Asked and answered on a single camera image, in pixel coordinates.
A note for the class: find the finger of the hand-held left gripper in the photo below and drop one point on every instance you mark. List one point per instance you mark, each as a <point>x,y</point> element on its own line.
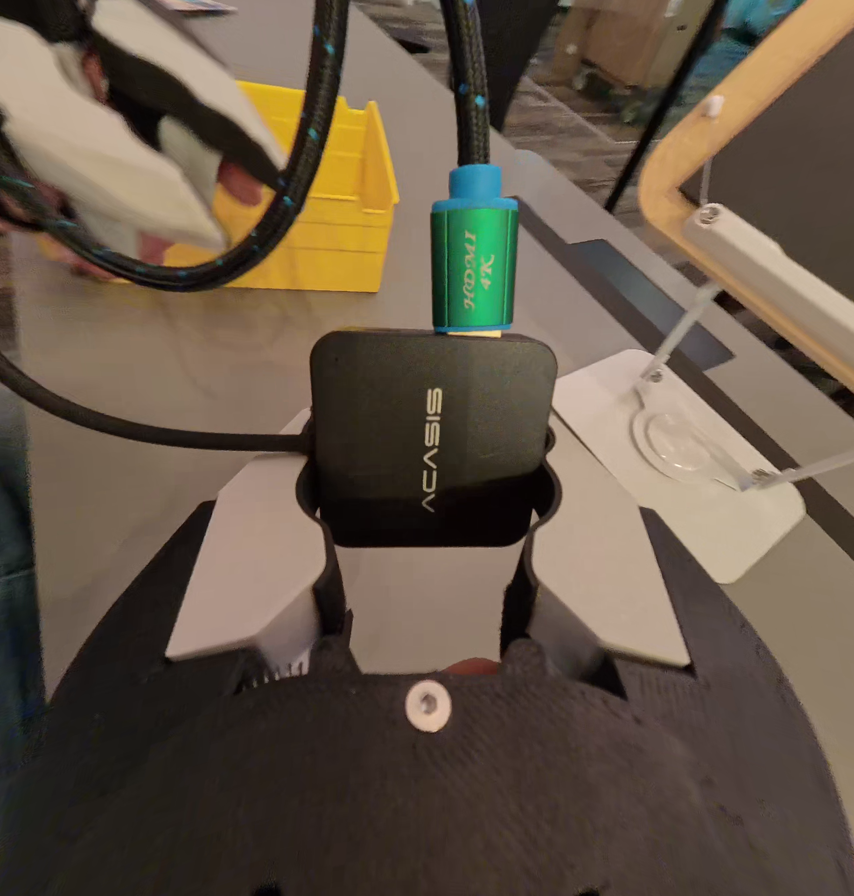
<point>189,84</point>
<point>77,133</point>

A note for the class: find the person's leg in jeans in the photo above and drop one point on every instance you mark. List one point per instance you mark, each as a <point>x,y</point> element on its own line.
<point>4,588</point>

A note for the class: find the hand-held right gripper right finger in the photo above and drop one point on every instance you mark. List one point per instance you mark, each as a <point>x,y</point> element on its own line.
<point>602,560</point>

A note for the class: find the grey panel with wooden rim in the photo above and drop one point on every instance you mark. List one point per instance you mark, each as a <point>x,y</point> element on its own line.
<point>819,154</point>

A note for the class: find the person's left hand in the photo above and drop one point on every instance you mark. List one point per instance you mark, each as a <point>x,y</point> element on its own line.
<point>241,182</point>

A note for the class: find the yellow plastic bin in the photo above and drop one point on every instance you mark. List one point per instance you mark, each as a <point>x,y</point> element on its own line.
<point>336,210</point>

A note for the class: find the black chair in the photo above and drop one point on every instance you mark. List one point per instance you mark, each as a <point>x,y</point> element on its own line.
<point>518,49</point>

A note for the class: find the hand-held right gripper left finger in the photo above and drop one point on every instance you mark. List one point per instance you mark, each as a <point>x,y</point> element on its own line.
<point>252,560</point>

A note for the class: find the cardboard box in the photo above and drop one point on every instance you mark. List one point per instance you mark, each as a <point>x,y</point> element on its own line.
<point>630,35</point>

